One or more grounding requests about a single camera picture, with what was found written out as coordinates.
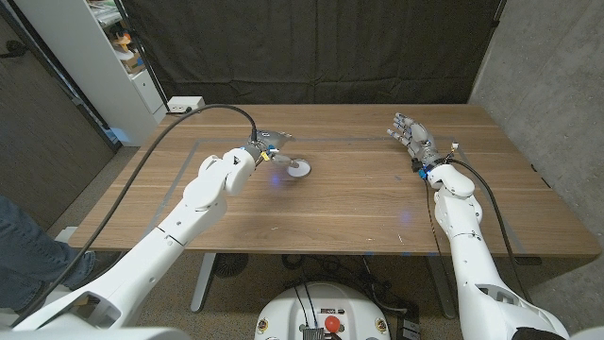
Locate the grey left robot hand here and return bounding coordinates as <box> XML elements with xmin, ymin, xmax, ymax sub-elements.
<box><xmin>244</xmin><ymin>130</ymin><xmax>308</xmax><ymax>171</ymax></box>

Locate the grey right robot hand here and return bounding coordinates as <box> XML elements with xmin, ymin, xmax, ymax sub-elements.
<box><xmin>386</xmin><ymin>111</ymin><xmax>445</xmax><ymax>174</ymax></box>

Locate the white round jar lid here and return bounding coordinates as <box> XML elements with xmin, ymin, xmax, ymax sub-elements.
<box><xmin>287</xmin><ymin>159</ymin><xmax>312</xmax><ymax>179</ymax></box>

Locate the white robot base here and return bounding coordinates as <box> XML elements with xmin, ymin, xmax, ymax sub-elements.
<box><xmin>254</xmin><ymin>281</ymin><xmax>392</xmax><ymax>340</ymax></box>

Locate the white power strip box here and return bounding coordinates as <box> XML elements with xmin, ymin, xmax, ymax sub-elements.
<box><xmin>167</xmin><ymin>95</ymin><xmax>206</xmax><ymax>114</ymax></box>

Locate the black backdrop curtain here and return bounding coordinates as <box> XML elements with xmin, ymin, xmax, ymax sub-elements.
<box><xmin>121</xmin><ymin>0</ymin><xmax>509</xmax><ymax>106</ymax></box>

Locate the black round floor fan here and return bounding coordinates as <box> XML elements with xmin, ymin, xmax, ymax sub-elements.
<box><xmin>211</xmin><ymin>253</ymin><xmax>250</xmax><ymax>279</ymax></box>

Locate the white table leg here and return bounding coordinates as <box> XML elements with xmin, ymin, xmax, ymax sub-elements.
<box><xmin>190</xmin><ymin>253</ymin><xmax>217</xmax><ymax>314</ymax></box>
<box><xmin>427</xmin><ymin>254</ymin><xmax>457</xmax><ymax>320</ymax></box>

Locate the black curtain stand pole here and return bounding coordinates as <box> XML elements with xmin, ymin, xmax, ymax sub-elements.
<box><xmin>114</xmin><ymin>0</ymin><xmax>170</xmax><ymax>112</ymax></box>

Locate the small cardboard box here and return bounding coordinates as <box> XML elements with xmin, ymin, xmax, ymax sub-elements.
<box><xmin>121</xmin><ymin>50</ymin><xmax>146</xmax><ymax>75</ymax></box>

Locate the orange toy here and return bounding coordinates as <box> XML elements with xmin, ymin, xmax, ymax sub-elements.
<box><xmin>112</xmin><ymin>32</ymin><xmax>134</xmax><ymax>53</ymax></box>

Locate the black power adapter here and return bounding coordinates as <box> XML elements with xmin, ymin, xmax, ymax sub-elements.
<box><xmin>395</xmin><ymin>304</ymin><xmax>421</xmax><ymax>340</ymax></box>

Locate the white shelf cabinet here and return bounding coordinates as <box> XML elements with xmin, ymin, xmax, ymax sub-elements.
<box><xmin>13</xmin><ymin>0</ymin><xmax>169</xmax><ymax>147</ymax></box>

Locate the dark grey shoe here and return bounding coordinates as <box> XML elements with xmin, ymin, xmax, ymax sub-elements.
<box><xmin>13</xmin><ymin>282</ymin><xmax>48</xmax><ymax>315</ymax></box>
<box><xmin>60</xmin><ymin>251</ymin><xmax>122</xmax><ymax>290</ymax></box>

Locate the dark wooden door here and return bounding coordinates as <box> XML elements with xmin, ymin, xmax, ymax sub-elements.
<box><xmin>0</xmin><ymin>8</ymin><xmax>117</xmax><ymax>228</ymax></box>

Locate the person's leg in blue jeans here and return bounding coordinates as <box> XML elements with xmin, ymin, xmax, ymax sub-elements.
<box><xmin>0</xmin><ymin>194</ymin><xmax>95</xmax><ymax>311</ymax></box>

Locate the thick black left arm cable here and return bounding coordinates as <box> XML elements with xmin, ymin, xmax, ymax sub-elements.
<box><xmin>9</xmin><ymin>103</ymin><xmax>259</xmax><ymax>329</ymax></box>

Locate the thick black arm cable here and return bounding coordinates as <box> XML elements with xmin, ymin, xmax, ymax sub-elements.
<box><xmin>446</xmin><ymin>158</ymin><xmax>534</xmax><ymax>304</ymax></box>
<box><xmin>9</xmin><ymin>103</ymin><xmax>259</xmax><ymax>329</ymax></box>

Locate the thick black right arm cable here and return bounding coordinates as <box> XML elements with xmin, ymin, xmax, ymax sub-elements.
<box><xmin>446</xmin><ymin>158</ymin><xmax>534</xmax><ymax>304</ymax></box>

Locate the black door handle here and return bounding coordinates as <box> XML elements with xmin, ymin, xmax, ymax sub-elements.
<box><xmin>0</xmin><ymin>40</ymin><xmax>28</xmax><ymax>60</ymax></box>

